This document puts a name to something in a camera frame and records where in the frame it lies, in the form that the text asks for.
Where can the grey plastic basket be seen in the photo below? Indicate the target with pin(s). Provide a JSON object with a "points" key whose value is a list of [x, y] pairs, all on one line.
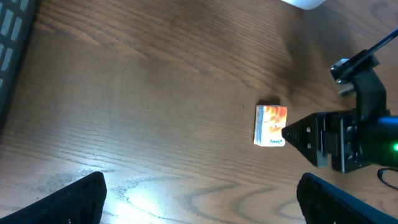
{"points": [[17, 18]]}

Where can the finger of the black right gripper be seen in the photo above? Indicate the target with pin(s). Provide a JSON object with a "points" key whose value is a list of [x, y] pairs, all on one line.
{"points": [[306, 135]]}

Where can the orange tissue pack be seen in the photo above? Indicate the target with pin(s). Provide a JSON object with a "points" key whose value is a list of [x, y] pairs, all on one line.
{"points": [[269, 122]]}

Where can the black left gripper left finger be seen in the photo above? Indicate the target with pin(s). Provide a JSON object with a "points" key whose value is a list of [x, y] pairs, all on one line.
{"points": [[80, 202]]}

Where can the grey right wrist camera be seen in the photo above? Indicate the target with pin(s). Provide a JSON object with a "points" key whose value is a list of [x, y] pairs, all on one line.
{"points": [[358, 72]]}

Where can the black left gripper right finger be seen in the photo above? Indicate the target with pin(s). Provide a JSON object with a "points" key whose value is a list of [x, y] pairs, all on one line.
{"points": [[323, 203]]}

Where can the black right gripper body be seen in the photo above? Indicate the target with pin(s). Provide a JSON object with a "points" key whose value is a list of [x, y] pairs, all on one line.
{"points": [[357, 144]]}

